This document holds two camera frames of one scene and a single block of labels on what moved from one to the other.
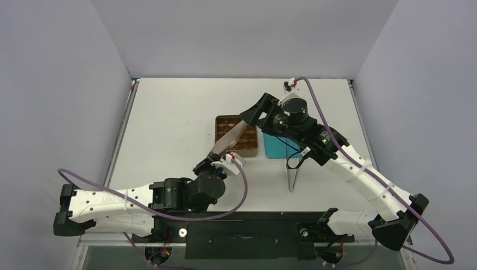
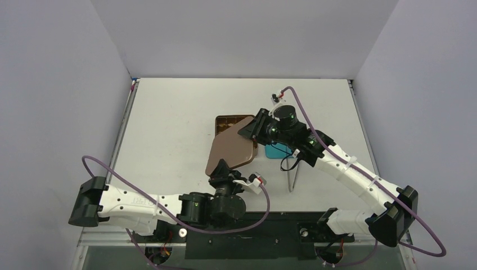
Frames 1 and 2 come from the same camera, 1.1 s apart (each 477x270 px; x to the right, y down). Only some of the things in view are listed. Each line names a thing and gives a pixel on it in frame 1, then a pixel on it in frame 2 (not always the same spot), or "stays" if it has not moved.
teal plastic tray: x=275 y=148 stays
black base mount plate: x=238 y=235 stays
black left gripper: x=206 y=165 -> x=223 y=175
